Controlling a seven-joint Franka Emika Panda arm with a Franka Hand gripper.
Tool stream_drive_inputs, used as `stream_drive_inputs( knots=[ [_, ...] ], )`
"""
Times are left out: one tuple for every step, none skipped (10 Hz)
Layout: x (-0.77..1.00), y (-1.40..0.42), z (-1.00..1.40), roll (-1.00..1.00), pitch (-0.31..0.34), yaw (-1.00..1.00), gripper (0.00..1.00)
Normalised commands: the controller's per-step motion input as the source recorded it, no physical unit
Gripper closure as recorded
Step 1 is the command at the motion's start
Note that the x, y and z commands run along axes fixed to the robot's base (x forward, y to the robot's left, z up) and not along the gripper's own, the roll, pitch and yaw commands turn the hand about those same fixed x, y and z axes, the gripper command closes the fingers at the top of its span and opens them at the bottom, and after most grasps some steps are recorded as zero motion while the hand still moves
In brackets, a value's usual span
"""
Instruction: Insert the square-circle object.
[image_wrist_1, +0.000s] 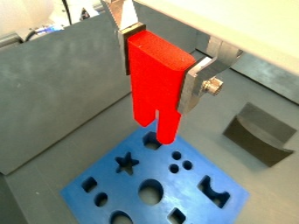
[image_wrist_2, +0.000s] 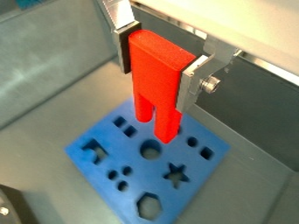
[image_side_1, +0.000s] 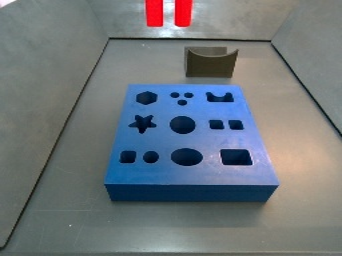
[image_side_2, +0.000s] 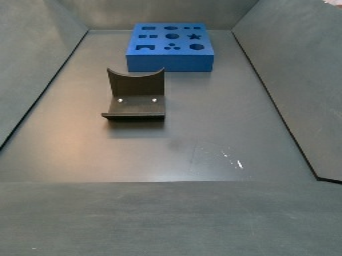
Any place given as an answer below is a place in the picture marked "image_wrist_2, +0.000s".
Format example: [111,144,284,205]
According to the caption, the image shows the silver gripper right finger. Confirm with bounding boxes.
[176,35,239,113]

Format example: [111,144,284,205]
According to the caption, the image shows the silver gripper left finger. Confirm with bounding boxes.
[97,0,141,74]

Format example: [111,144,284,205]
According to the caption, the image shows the red two-pronged peg object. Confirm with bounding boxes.
[128,30,195,144]

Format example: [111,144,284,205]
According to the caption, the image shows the black object with screw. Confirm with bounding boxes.
[0,184,39,224]

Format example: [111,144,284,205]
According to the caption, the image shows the blue shape-sorting board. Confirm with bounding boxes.
[65,100,229,224]

